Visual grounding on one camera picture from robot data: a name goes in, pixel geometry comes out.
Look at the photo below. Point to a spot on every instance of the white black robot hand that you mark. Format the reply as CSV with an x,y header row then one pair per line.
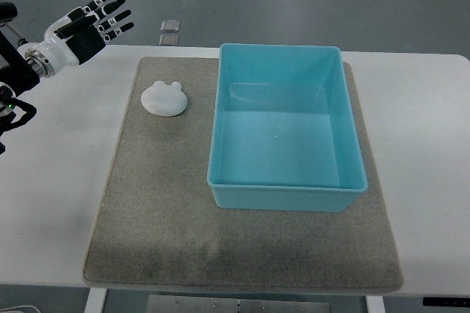
x,y
74,39

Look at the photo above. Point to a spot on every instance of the white plush toy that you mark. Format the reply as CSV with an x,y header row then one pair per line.
x,y
166,100

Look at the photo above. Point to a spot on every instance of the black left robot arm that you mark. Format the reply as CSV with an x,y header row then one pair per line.
x,y
22,73

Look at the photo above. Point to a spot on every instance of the blue plastic box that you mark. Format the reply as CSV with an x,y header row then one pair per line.
x,y
284,134

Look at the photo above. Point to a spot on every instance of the upper floor socket plate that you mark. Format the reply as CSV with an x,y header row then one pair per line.
x,y
170,26

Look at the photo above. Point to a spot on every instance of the floor socket plate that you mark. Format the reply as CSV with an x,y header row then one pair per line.
x,y
170,26
168,40

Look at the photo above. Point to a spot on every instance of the lower floor socket plate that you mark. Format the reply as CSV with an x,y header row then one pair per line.
x,y
168,40

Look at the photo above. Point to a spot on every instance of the grey felt mat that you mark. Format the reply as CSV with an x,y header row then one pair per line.
x,y
159,227

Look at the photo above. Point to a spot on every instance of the black table control panel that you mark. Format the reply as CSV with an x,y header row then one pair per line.
x,y
446,302

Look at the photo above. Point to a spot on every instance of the metal table frame plate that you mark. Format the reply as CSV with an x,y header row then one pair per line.
x,y
169,303

